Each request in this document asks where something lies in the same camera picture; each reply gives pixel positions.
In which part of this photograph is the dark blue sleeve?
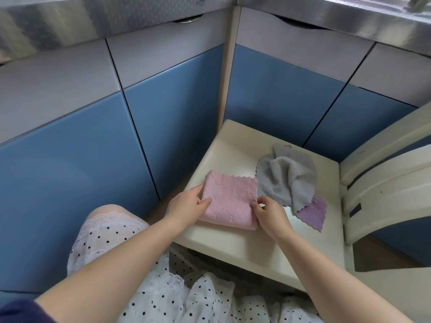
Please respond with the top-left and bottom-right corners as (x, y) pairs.
(0, 299), (51, 323)

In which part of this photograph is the person's knee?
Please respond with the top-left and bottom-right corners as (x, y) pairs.
(87, 204), (140, 223)

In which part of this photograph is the pink cleaning cloth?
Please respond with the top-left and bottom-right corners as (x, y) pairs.
(198, 170), (259, 231)

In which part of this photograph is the person's left forearm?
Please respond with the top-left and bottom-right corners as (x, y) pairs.
(34, 213), (185, 323)

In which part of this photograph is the cream plastic chair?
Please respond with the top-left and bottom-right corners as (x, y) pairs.
(171, 101), (431, 293)

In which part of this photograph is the purple cleaning cloth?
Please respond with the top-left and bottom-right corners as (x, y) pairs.
(296, 195), (327, 233)

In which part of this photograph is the beige cabinet corner post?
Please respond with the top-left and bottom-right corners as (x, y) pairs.
(218, 5), (242, 126)

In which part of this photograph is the white polka dot dress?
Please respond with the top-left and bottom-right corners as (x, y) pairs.
(67, 212), (324, 323)

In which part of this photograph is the grey crumpled cleaning cloth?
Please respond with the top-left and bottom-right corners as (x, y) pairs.
(255, 143), (318, 216)

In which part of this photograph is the person's right forearm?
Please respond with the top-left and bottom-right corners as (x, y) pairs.
(275, 229), (414, 323)

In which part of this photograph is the stainless steel countertop edge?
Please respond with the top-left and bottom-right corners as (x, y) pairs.
(0, 0), (431, 66)

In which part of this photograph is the person's right hand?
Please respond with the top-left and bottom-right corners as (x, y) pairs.
(250, 196), (293, 242)

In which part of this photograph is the person's left hand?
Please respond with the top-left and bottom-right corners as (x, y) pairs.
(165, 184), (211, 226)

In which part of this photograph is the blue and grey cabinet door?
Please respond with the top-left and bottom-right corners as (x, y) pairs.
(303, 42), (431, 163)
(0, 39), (159, 301)
(106, 9), (231, 201)
(224, 7), (376, 158)

